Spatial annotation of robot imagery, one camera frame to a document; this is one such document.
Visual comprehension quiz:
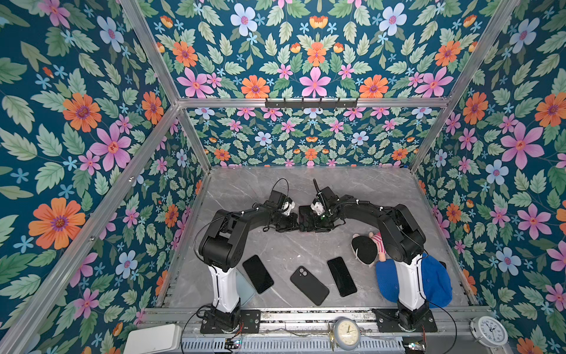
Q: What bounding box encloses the black phone pink edge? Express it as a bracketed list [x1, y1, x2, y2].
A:
[299, 206, 316, 232]

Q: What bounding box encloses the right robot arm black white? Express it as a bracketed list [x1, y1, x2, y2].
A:
[308, 198, 426, 311]

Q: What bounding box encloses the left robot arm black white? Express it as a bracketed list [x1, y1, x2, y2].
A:
[197, 201, 298, 314]

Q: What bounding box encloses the black phone lower left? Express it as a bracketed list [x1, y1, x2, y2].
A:
[243, 255, 274, 294]

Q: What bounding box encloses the black phone lower right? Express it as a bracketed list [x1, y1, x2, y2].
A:
[327, 257, 358, 297]

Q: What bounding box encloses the light blue phone case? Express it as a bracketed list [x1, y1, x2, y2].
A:
[236, 270, 256, 306]

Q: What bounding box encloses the round beige clock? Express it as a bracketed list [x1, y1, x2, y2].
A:
[332, 317, 361, 351]

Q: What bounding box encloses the blue cloth hat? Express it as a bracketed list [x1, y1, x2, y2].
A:
[375, 256, 453, 308]

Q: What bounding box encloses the white box device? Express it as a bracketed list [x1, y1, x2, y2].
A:
[124, 324, 181, 354]

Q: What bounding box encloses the white alarm clock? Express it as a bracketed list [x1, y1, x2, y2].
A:
[470, 316, 509, 348]

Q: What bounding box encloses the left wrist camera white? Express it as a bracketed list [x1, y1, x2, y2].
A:
[282, 199, 296, 216]

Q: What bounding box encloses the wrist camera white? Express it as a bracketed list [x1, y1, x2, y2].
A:
[282, 199, 296, 216]
[310, 200, 326, 216]

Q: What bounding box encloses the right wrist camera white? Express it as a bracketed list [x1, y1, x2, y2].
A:
[310, 200, 326, 216]

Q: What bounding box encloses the black phone case camera cutout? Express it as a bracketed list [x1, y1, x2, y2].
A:
[290, 266, 330, 306]

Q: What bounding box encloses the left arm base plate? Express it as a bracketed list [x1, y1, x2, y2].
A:
[200, 308, 261, 334]

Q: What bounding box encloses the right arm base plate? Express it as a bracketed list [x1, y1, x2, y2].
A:
[371, 308, 438, 333]

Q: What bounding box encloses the black hook rail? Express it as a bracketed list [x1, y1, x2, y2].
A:
[264, 97, 358, 110]

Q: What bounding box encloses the aluminium front rail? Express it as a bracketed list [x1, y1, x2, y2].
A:
[139, 306, 492, 327]

